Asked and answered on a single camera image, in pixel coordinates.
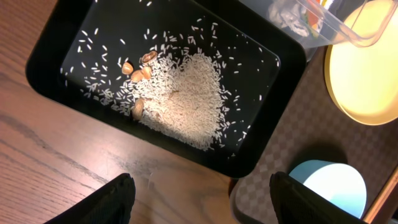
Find clear plastic bin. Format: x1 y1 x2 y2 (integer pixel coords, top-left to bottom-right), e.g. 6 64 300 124
241 0 397 59

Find white tissue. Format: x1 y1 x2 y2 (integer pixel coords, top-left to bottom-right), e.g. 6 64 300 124
268 1 310 37

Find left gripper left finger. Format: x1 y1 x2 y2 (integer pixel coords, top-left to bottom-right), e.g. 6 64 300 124
46 173 136 224

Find light blue bowl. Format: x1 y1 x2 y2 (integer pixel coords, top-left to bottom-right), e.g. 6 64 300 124
289 160 367 218

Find rice and nut scraps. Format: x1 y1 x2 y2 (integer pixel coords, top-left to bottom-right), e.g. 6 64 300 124
60 1 280 151

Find dark brown serving tray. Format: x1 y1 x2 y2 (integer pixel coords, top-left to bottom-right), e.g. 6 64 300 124
231 47 397 223

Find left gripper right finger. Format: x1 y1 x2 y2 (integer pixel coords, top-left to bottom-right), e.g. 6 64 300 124
269 172 366 224

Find yellow plate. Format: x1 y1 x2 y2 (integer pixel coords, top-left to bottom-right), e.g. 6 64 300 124
325 0 397 126

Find green yellow snack wrapper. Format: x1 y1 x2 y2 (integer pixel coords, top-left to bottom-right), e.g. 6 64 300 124
305 0 333 38

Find black rectangular tray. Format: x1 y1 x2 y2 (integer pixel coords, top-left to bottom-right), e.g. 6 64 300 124
25 1 306 178

